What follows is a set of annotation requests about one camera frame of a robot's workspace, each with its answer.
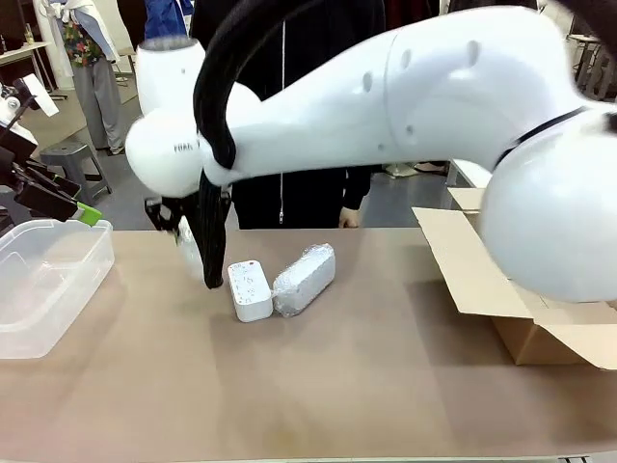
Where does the person's left forearm black sleeve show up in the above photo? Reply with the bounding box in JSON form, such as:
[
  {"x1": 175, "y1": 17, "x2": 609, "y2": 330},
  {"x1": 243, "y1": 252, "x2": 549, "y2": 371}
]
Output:
[{"x1": 339, "y1": 165, "x2": 373, "y2": 211}]

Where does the brown cardboard box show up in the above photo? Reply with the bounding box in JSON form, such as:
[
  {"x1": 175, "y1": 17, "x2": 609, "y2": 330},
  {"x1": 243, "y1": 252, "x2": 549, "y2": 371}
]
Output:
[{"x1": 412, "y1": 186, "x2": 617, "y2": 371}]

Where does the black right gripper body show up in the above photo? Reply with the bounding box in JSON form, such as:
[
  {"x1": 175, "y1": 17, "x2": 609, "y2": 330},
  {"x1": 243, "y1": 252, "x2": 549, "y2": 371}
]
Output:
[{"x1": 144, "y1": 195, "x2": 199, "y2": 232}]

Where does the mannequin with floral shirt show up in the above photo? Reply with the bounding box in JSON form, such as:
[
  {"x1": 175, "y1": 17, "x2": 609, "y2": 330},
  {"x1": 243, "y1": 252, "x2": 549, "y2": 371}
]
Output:
[{"x1": 38, "y1": 0, "x2": 127, "y2": 156}]

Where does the wooden desk with metal legs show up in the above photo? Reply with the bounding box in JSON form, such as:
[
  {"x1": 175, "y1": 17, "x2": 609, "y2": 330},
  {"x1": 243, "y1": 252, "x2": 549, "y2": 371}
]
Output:
[{"x1": 570, "y1": 33, "x2": 617, "y2": 101}]

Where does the clear plastic bin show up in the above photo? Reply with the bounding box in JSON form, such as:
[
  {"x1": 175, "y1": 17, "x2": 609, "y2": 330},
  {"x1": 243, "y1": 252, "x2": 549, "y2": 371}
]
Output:
[{"x1": 0, "y1": 219, "x2": 116, "y2": 361}]

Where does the white table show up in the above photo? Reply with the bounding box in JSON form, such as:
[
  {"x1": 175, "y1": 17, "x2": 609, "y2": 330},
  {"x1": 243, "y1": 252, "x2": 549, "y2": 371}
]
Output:
[{"x1": 445, "y1": 158, "x2": 494, "y2": 190}]

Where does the person in blue jacket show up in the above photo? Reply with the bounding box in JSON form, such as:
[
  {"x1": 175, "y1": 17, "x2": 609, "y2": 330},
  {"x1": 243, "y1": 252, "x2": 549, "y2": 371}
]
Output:
[{"x1": 144, "y1": 0, "x2": 194, "y2": 43}]

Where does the light wooden table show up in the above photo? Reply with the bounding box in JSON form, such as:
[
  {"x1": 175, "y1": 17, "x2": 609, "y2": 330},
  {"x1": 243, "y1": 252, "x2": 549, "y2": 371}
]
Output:
[{"x1": 0, "y1": 41, "x2": 53, "y2": 93}]

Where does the person torso black jacket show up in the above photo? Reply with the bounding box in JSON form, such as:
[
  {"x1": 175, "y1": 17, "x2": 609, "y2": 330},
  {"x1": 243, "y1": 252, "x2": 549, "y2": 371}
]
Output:
[{"x1": 190, "y1": 0, "x2": 387, "y2": 231}]

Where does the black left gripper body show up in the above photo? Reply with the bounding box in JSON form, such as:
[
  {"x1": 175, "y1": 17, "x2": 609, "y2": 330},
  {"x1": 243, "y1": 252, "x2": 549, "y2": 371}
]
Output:
[{"x1": 0, "y1": 146, "x2": 36, "y2": 194}]

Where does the white paper tag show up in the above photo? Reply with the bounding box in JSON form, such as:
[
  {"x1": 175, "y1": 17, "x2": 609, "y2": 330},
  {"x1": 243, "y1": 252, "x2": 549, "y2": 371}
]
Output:
[{"x1": 22, "y1": 73, "x2": 60, "y2": 117}]

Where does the grey plastic stool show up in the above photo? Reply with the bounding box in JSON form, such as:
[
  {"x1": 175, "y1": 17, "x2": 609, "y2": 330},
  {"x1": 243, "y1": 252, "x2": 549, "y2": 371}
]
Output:
[{"x1": 40, "y1": 142, "x2": 113, "y2": 206}]

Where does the bubble clock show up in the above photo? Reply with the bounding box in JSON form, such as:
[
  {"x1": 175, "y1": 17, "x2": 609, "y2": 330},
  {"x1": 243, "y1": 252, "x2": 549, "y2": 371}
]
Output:
[
  {"x1": 272, "y1": 243, "x2": 336, "y2": 319},
  {"x1": 175, "y1": 216, "x2": 206, "y2": 284}
]

